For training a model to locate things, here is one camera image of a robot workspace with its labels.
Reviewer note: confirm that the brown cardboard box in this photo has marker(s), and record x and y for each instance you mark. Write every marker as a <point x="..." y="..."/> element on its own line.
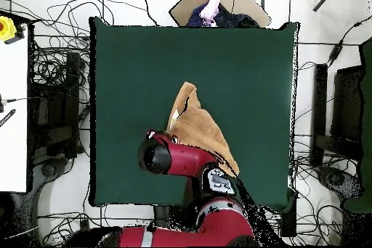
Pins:
<point x="189" y="6"/>

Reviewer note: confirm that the dark green side cloth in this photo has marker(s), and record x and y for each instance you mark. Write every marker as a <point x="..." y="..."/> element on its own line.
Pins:
<point x="367" y="114"/>

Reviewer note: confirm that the dark green tablecloth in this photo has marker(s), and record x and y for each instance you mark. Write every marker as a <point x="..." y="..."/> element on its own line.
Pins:
<point x="145" y="56"/>

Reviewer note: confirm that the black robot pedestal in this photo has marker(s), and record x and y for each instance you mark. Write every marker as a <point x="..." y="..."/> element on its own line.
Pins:
<point x="162" y="214"/>

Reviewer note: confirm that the black upright stand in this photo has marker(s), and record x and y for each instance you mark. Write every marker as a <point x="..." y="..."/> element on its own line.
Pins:
<point x="319" y="99"/>

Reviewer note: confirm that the dark navy garment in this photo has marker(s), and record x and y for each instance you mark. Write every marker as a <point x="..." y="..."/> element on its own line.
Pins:
<point x="235" y="19"/>

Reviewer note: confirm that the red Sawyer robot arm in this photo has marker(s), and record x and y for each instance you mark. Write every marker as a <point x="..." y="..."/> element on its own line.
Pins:
<point x="189" y="160"/>

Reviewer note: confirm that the blue dotted garment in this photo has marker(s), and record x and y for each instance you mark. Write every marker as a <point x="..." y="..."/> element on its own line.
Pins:
<point x="196" y="18"/>

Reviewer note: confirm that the white desk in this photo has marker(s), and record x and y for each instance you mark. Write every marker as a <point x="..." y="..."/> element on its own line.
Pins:
<point x="13" y="114"/>

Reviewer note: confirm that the yellow emergency stop button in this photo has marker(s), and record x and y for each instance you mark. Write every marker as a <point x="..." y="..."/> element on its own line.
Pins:
<point x="6" y="28"/>

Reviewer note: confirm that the black equipment rack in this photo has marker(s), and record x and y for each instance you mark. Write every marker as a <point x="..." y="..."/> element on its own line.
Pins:
<point x="55" y="108"/>

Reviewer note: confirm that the black flat panel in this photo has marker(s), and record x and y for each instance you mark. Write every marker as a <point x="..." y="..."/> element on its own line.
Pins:
<point x="347" y="105"/>

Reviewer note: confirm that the orange terry towel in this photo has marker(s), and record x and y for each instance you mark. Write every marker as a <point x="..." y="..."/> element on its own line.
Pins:
<point x="197" y="128"/>

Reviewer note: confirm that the pink garment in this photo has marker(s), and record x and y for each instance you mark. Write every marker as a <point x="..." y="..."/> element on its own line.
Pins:
<point x="211" y="9"/>

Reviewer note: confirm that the grey stand foot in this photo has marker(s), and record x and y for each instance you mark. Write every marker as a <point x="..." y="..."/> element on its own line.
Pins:
<point x="338" y="179"/>
<point x="48" y="170"/>

